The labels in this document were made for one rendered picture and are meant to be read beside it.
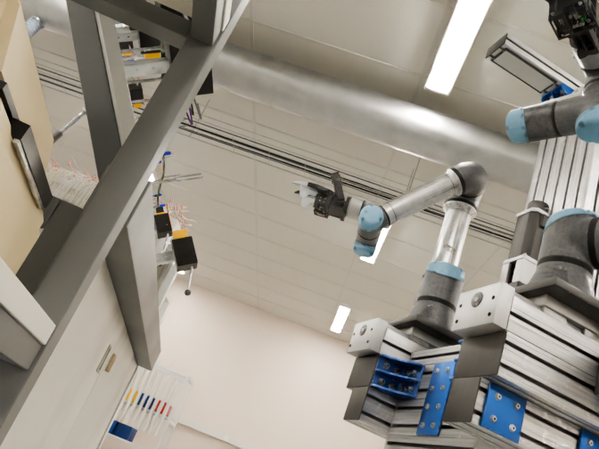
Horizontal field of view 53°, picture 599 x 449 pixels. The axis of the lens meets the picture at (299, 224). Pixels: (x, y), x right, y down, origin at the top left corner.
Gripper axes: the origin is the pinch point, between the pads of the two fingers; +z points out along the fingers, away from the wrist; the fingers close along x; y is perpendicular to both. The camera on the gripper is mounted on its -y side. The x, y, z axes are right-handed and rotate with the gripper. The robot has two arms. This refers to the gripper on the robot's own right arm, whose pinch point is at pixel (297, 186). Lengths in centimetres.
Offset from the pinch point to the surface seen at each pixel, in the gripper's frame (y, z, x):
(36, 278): 74, -7, -132
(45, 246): 71, -6, -132
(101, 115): 47, 5, -118
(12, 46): 64, -15, -161
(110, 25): 41, 1, -131
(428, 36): -162, -19, 105
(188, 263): 55, -1, -74
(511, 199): -146, -109, 251
